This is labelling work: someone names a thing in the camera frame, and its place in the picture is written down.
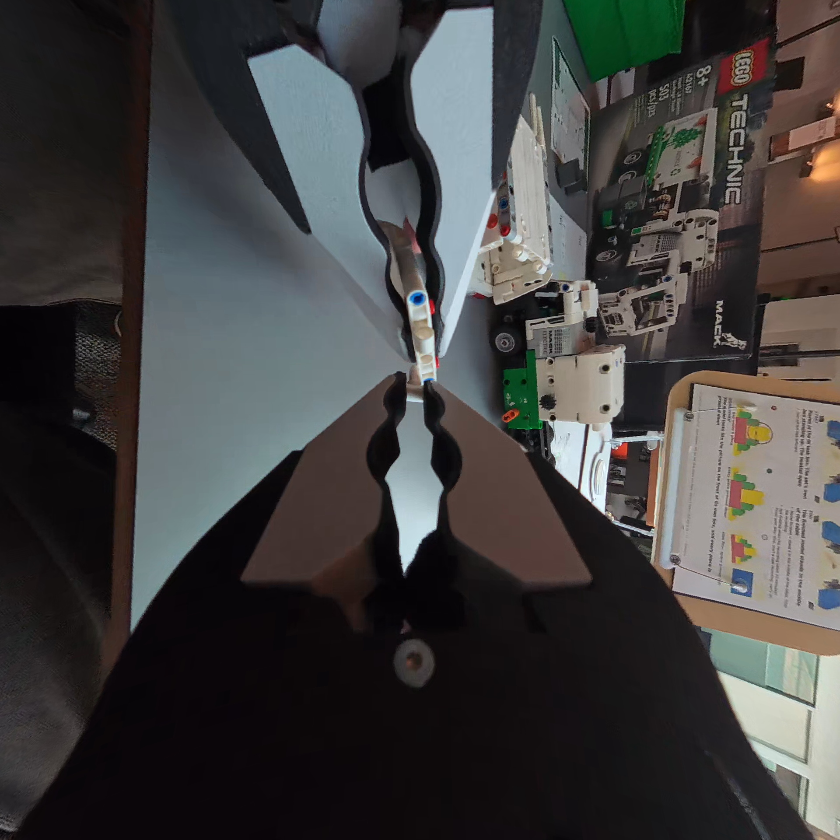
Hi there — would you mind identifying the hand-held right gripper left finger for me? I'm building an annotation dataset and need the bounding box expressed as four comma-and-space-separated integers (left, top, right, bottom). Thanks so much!
241, 374, 408, 627

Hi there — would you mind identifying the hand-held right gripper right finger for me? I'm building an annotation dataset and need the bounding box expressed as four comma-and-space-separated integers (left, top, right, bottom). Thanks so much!
423, 382, 595, 588

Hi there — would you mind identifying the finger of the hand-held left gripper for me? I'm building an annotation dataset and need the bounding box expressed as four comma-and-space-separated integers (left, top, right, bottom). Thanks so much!
403, 7, 498, 358
248, 45, 414, 362

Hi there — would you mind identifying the white lego beam with pins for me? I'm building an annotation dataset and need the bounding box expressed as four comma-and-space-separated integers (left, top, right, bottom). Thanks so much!
392, 222, 439, 403

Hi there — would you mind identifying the white lego panel assembly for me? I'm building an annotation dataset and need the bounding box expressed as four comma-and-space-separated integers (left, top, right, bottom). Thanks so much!
467, 95, 557, 306

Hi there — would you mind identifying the lego instruction booklet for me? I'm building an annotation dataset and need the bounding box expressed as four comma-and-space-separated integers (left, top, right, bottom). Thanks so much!
550, 36, 592, 196

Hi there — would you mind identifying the white and green lego truck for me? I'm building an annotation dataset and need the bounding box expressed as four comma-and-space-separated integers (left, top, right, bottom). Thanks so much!
487, 279, 627, 435

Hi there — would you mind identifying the black lego set box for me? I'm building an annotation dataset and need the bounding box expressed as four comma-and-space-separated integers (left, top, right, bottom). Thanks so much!
586, 36, 778, 363

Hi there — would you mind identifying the green cloth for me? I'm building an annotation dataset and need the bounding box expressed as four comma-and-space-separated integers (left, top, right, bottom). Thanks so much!
563, 0, 687, 83

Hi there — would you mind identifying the instruction sheet on wooden board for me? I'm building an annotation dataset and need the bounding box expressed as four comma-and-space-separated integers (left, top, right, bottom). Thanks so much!
648, 371, 840, 652

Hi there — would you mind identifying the printed instruction sheet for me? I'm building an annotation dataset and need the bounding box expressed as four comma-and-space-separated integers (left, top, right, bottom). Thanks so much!
671, 384, 840, 632

